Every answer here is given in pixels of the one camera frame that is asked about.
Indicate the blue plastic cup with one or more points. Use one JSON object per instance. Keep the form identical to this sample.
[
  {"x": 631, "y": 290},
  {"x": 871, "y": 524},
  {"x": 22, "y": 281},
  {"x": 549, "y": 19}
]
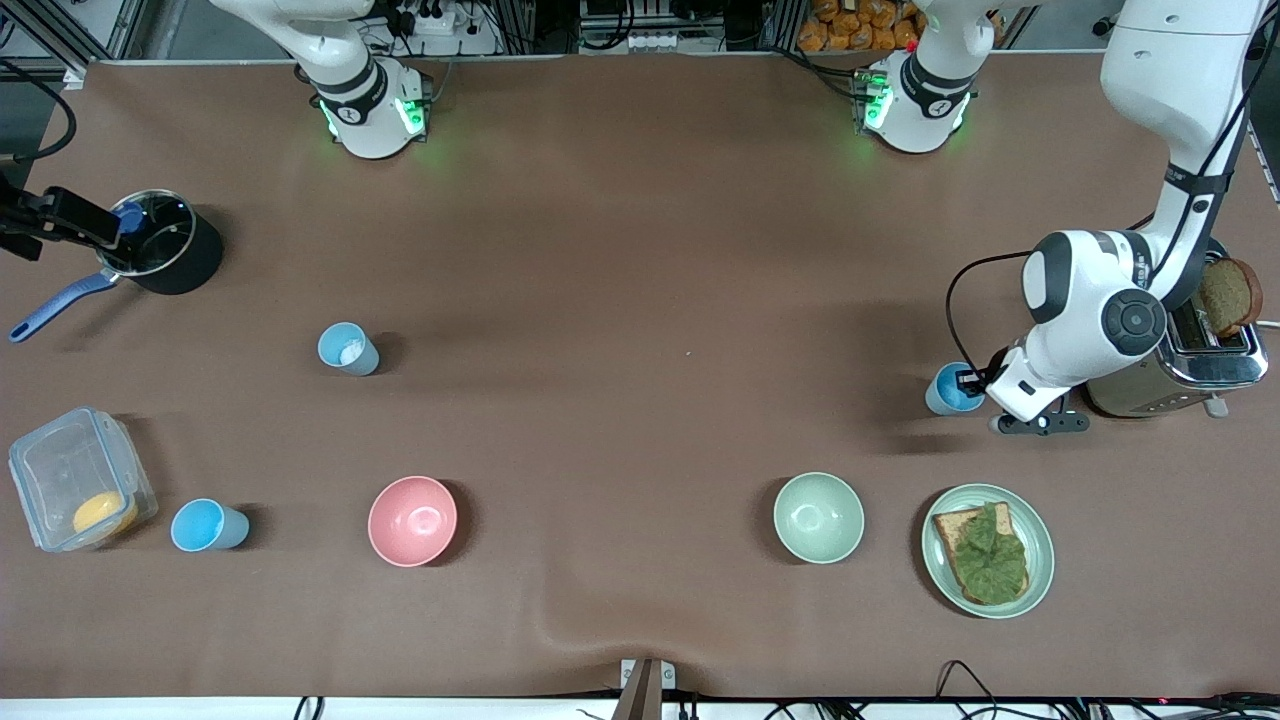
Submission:
[
  {"x": 345, "y": 352},
  {"x": 200, "y": 525},
  {"x": 942, "y": 392}
]

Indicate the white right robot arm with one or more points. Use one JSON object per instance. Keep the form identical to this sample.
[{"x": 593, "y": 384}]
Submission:
[{"x": 360, "y": 110}]

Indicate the glass lid with blue knob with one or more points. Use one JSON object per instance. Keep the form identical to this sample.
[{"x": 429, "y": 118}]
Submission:
[{"x": 162, "y": 245}]

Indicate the brown toast slice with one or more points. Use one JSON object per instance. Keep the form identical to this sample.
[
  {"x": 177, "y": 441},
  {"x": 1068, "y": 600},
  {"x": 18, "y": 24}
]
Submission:
[{"x": 948, "y": 528}]

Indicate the pale green plate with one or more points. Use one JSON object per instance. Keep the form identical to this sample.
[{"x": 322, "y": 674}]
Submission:
[{"x": 1040, "y": 550}]

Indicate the silver toaster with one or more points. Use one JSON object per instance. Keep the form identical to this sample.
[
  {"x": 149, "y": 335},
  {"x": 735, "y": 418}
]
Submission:
[{"x": 1200, "y": 368}]

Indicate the green lettuce leaf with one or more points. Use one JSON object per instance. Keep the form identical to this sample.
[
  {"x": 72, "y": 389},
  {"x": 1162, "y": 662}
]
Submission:
[{"x": 990, "y": 560}]

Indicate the pale green bowl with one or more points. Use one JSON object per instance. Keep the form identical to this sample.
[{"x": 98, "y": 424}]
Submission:
[{"x": 818, "y": 518}]

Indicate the dark bread slice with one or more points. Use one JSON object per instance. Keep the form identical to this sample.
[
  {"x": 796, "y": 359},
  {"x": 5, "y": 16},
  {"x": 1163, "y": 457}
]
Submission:
[{"x": 1230, "y": 295}]

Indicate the clear plastic container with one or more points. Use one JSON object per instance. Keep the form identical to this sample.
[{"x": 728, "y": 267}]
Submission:
[{"x": 55, "y": 470}]

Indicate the yellow round food piece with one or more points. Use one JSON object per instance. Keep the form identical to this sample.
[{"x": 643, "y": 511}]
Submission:
[{"x": 105, "y": 513}]

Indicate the brown table cover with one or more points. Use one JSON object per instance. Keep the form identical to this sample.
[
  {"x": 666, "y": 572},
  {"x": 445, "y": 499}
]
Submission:
[{"x": 640, "y": 250}]

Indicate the bag of orange buns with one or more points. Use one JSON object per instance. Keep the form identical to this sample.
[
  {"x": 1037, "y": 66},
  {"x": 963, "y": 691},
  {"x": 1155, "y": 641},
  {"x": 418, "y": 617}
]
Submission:
[{"x": 860, "y": 25}]

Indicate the white power strip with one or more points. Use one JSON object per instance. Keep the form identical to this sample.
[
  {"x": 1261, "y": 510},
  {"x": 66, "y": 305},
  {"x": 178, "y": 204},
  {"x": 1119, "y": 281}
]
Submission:
[{"x": 435, "y": 18}]

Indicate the pink bowl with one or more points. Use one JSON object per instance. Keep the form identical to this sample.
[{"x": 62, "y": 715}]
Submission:
[{"x": 412, "y": 520}]

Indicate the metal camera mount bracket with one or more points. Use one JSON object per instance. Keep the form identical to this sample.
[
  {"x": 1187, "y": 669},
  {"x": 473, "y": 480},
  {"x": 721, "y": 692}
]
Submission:
[{"x": 643, "y": 690}]

